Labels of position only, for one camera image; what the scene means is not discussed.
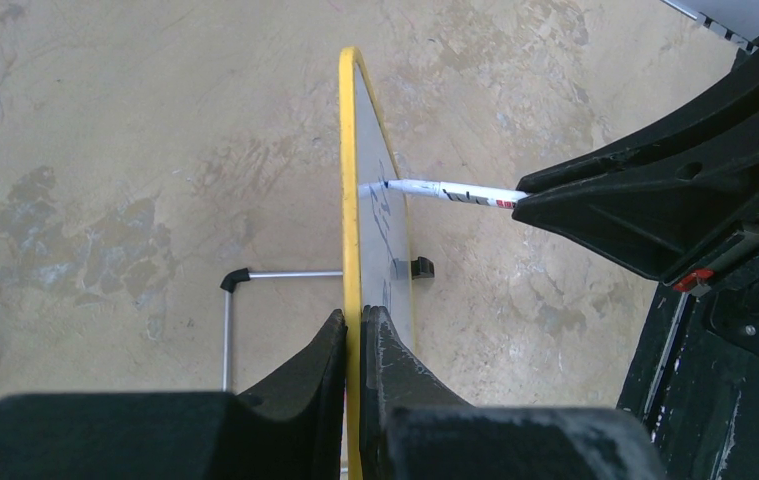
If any white marker pen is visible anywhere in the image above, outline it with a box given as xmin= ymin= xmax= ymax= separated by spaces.
xmin=384 ymin=179 xmax=528 ymax=210

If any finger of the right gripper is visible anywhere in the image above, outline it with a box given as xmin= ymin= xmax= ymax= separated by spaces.
xmin=517 ymin=50 xmax=759 ymax=193
xmin=513 ymin=110 xmax=759 ymax=282

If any metal whiteboard stand leg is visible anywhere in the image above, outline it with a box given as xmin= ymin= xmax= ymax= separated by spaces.
xmin=221 ymin=268 xmax=343 ymax=393

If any right aluminium side rail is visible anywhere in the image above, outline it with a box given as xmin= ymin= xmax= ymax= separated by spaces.
xmin=662 ymin=0 xmax=759 ymax=53

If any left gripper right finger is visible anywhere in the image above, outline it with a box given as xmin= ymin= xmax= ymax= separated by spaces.
xmin=360 ymin=306 xmax=665 ymax=479

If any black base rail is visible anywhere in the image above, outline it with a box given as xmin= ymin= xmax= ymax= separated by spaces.
xmin=618 ymin=253 xmax=759 ymax=479

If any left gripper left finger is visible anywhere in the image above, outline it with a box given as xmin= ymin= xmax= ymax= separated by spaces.
xmin=0 ymin=311 xmax=347 ymax=479

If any yellow framed whiteboard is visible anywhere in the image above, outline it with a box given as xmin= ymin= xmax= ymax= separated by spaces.
xmin=338 ymin=47 xmax=415 ymax=479

